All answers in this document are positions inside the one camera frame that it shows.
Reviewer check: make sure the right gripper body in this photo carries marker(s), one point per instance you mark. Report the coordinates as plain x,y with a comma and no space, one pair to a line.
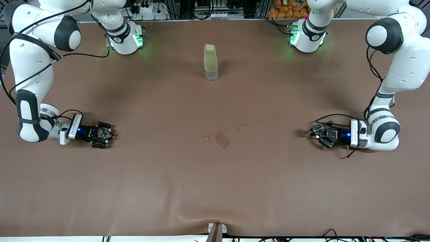
84,132

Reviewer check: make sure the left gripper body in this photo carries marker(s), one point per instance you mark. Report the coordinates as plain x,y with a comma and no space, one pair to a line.
340,135

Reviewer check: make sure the clear glass measuring beaker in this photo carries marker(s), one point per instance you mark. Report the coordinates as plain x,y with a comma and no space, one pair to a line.
104,133

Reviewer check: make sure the steel double jigger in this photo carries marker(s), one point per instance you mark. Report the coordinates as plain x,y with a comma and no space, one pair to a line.
318,128

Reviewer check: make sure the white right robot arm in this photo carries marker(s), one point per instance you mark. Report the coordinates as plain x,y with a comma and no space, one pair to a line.
32,67

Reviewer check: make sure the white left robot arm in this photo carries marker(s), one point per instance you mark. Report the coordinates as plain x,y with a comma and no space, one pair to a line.
406,60

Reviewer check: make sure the spilled liquid puddle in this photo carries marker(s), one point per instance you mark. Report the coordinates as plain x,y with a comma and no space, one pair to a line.
222,138

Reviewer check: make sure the brown table mat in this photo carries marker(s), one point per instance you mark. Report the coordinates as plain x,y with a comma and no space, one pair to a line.
215,185

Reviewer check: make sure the white power strip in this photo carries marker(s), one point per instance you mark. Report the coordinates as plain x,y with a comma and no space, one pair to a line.
147,10

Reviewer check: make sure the bottle with green sleeve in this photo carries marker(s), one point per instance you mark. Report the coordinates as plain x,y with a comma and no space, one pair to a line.
210,60

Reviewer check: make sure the rack with bread buns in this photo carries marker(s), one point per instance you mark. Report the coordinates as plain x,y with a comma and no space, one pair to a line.
285,8

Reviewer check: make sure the grey electrical box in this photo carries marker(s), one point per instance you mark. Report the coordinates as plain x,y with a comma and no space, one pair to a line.
218,15

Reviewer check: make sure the aluminium cell frame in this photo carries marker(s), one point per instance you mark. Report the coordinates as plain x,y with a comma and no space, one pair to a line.
262,8

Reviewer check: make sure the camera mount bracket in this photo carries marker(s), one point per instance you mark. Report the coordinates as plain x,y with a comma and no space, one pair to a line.
216,232

